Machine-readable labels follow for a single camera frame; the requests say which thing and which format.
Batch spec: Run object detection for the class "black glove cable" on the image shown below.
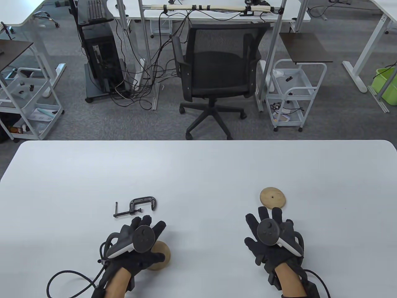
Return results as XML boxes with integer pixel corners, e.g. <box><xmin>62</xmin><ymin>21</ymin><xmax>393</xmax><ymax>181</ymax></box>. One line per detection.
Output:
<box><xmin>306</xmin><ymin>269</ymin><xmax>331</xmax><ymax>298</ymax></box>
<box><xmin>47</xmin><ymin>231</ymin><xmax>118</xmax><ymax>298</ymax></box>

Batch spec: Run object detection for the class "white power strip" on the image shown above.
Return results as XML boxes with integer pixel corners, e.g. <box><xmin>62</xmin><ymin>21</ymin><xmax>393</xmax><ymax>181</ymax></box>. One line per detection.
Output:
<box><xmin>133</xmin><ymin>58</ymin><xmax>147</xmax><ymax>91</ymax></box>

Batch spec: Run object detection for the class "person's right forearm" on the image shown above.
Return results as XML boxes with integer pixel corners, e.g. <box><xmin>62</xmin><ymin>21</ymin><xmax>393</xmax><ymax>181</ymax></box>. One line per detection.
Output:
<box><xmin>274</xmin><ymin>261</ymin><xmax>306</xmax><ymax>298</ymax></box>

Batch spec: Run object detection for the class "white and black controller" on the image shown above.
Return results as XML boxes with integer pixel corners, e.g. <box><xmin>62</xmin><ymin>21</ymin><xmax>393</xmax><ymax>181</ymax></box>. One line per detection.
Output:
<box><xmin>257</xmin><ymin>219</ymin><xmax>303</xmax><ymax>256</ymax></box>
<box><xmin>106</xmin><ymin>225</ymin><xmax>155</xmax><ymax>259</ymax></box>

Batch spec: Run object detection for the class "green plastic bin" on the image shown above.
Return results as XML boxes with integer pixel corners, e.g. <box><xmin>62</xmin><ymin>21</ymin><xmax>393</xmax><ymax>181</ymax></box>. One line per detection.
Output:
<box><xmin>371</xmin><ymin>68</ymin><xmax>397</xmax><ymax>105</ymax></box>

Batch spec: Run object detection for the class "black mesh office chair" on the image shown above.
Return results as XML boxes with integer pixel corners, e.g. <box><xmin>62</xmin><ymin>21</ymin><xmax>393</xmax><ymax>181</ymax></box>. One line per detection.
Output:
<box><xmin>170</xmin><ymin>23</ymin><xmax>271</xmax><ymax>141</ymax></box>

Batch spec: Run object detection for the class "person's left forearm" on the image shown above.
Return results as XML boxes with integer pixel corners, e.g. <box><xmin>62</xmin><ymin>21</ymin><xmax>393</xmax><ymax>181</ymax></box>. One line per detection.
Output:
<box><xmin>104</xmin><ymin>267</ymin><xmax>132</xmax><ymax>298</ymax></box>

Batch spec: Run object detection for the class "white desk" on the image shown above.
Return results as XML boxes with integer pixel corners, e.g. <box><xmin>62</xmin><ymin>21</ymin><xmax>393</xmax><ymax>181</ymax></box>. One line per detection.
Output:
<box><xmin>105</xmin><ymin>0</ymin><xmax>311</xmax><ymax>25</ymax></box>
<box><xmin>323</xmin><ymin>0</ymin><xmax>397</xmax><ymax>93</ymax></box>
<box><xmin>0</xmin><ymin>0</ymin><xmax>67</xmax><ymax>98</ymax></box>

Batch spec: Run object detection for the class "tangle of black cables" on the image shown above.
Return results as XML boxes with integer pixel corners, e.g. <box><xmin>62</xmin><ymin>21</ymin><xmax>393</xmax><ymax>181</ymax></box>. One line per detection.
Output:
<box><xmin>109</xmin><ymin>9</ymin><xmax>193</xmax><ymax>111</ymax></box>

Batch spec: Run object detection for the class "black metal clamp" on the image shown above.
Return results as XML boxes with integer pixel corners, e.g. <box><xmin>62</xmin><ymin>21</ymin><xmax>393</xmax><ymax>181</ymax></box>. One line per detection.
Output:
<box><xmin>113</xmin><ymin>196</ymin><xmax>157</xmax><ymax>218</ymax></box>

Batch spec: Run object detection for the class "white rolling cabinet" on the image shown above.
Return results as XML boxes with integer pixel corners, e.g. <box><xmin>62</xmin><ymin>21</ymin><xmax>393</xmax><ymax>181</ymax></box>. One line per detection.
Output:
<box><xmin>150</xmin><ymin>19</ymin><xmax>173</xmax><ymax>38</ymax></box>

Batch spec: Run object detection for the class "black computer tower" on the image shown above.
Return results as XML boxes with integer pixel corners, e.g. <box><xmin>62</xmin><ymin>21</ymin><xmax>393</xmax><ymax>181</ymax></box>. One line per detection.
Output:
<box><xmin>83</xmin><ymin>34</ymin><xmax>126</xmax><ymax>93</ymax></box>

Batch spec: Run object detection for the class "person's right hand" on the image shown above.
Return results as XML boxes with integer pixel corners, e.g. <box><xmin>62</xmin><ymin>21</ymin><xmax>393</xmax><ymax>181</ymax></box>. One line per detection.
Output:
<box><xmin>244</xmin><ymin>206</ymin><xmax>304</xmax><ymax>268</ymax></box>

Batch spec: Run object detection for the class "brown side table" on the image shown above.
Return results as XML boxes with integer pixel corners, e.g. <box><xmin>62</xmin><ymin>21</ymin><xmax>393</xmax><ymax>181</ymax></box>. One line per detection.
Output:
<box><xmin>0</xmin><ymin>39</ymin><xmax>34</xmax><ymax>74</ymax></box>
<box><xmin>279</xmin><ymin>32</ymin><xmax>334</xmax><ymax>65</ymax></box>

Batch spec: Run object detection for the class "white wire rolling cart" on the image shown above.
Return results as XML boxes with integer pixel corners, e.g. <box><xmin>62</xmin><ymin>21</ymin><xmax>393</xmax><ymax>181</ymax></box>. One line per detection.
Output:
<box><xmin>0</xmin><ymin>67</ymin><xmax>65</xmax><ymax>142</ymax></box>
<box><xmin>265</xmin><ymin>59</ymin><xmax>327</xmax><ymax>133</ymax></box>

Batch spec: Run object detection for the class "black keyboard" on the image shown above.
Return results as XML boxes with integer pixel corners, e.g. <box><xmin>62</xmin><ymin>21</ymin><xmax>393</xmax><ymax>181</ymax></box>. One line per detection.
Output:
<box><xmin>87</xmin><ymin>0</ymin><xmax>105</xmax><ymax>21</ymax></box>

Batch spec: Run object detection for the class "person's left hand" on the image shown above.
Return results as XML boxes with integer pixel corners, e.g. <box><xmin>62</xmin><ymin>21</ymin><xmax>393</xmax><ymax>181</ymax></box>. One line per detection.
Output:
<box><xmin>105</xmin><ymin>216</ymin><xmax>167</xmax><ymax>280</ymax></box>

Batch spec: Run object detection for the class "black wrist sensor box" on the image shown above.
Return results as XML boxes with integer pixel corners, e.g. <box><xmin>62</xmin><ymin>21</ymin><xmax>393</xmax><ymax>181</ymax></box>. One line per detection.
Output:
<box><xmin>306</xmin><ymin>278</ymin><xmax>320</xmax><ymax>298</ymax></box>
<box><xmin>91</xmin><ymin>279</ymin><xmax>107</xmax><ymax>298</ymax></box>

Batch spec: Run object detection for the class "round wooden disc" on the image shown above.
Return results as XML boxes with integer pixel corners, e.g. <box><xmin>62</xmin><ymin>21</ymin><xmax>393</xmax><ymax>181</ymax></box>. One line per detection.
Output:
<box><xmin>260</xmin><ymin>187</ymin><xmax>286</xmax><ymax>209</ymax></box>
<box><xmin>146</xmin><ymin>241</ymin><xmax>171</xmax><ymax>271</ymax></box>

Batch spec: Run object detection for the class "aluminium floor rail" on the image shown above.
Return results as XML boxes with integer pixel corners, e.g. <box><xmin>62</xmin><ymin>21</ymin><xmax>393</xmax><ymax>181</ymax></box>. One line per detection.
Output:
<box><xmin>367</xmin><ymin>86</ymin><xmax>391</xmax><ymax>114</ymax></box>

